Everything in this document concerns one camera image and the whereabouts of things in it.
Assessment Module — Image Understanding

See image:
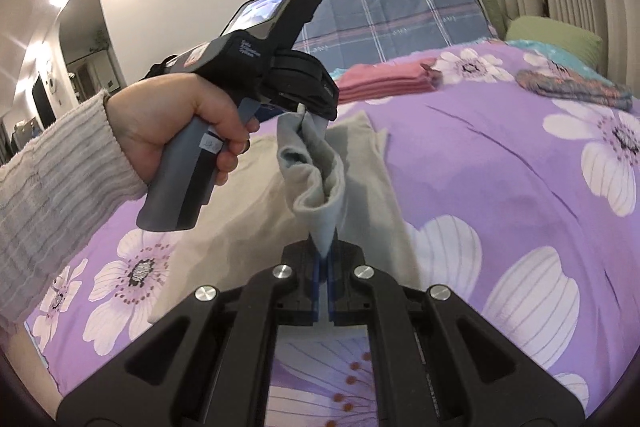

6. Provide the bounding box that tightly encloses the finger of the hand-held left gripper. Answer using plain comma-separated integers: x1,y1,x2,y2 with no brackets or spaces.
264,49,341,122

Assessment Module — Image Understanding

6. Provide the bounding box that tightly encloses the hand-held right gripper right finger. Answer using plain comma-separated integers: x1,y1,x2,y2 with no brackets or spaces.
327,242,586,427

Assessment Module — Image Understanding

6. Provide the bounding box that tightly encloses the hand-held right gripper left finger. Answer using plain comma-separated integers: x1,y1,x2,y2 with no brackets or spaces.
57,242,326,427

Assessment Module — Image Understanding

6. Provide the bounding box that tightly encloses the light grey small garment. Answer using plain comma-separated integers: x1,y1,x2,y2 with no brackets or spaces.
276,107,347,260

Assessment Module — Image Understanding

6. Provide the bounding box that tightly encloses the beige garment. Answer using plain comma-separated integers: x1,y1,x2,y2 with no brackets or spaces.
147,111,426,324

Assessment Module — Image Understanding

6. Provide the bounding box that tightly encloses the folded pink clothes stack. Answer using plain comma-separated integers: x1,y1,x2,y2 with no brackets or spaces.
337,59,444,105

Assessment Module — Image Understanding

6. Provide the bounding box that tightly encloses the person's left hand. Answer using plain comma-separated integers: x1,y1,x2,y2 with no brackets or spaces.
105,73,262,188

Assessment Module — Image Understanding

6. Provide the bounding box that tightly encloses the blue plaid blanket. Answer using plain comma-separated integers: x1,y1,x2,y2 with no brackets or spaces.
292,0,503,68

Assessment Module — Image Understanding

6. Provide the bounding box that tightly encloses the arched doorway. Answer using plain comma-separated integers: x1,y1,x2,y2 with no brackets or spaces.
57,0,127,108

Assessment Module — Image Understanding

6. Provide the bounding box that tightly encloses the black television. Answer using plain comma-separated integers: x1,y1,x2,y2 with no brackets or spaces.
31,74,57,130

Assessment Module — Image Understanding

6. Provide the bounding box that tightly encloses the green pillow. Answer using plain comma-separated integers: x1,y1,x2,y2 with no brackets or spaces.
475,0,512,38
505,16,604,68

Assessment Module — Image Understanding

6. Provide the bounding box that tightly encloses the multicoloured knitted cloth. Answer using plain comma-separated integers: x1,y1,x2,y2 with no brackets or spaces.
515,67,634,111

